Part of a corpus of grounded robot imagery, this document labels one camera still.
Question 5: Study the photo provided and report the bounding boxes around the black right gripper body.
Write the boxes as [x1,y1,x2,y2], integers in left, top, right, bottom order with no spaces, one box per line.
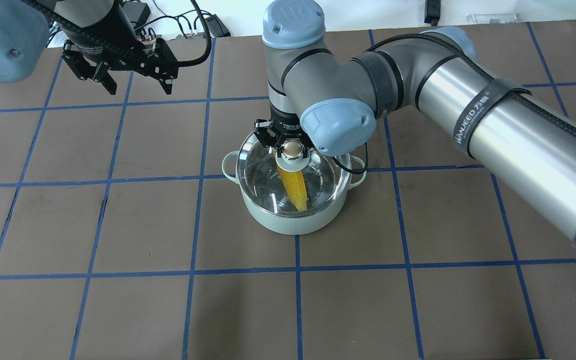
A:
[253,104,314,149]

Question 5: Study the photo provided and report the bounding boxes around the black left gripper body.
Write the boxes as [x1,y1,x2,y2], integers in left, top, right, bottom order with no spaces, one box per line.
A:
[61,0,179,80]

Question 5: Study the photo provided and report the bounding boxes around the glass pot lid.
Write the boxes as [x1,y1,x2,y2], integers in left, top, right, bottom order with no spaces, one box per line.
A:
[222,133,355,219]

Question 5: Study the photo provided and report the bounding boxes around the yellow corn cob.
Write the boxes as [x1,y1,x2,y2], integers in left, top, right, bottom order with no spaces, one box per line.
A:
[274,152,309,212]

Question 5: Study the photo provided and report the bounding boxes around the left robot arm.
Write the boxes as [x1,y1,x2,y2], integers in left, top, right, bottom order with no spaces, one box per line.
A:
[0,0,179,95]

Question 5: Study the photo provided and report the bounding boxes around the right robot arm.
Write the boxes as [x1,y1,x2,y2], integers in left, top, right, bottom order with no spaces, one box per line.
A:
[254,0,576,247]

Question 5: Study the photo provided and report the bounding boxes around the mint green cooking pot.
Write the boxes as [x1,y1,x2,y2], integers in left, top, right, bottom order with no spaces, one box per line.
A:
[221,133,367,235]

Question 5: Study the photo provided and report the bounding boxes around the black power adapter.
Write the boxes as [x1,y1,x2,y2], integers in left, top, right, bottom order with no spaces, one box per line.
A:
[120,1,151,34]

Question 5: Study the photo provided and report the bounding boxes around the small black charger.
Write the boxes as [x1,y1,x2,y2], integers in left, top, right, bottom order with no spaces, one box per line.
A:
[205,14,231,38]

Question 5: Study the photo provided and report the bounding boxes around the black device top edge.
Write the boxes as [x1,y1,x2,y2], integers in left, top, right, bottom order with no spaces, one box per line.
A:
[423,0,442,27]

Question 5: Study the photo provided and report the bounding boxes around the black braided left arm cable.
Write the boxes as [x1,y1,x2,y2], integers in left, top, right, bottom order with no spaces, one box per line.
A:
[23,0,213,68]

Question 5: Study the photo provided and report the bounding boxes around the clear plastic bracket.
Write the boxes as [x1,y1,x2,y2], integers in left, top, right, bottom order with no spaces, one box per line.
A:
[466,13,520,25]

